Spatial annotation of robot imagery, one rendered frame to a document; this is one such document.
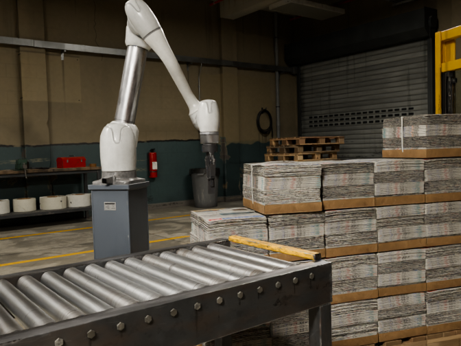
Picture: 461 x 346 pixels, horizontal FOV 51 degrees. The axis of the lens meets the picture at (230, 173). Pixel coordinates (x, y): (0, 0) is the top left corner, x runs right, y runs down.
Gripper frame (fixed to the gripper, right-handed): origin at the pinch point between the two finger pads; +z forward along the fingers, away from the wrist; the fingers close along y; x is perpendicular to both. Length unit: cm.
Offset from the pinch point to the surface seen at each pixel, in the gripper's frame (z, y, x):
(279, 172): -6.1, -19.2, -27.7
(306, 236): 25, -18, -41
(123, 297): 16, -109, 51
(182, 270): 17, -87, 33
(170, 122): -70, 721, -112
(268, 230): 20.6, -16.6, -22.4
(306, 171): -6.2, -20.3, -41.1
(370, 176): -2, -17, -77
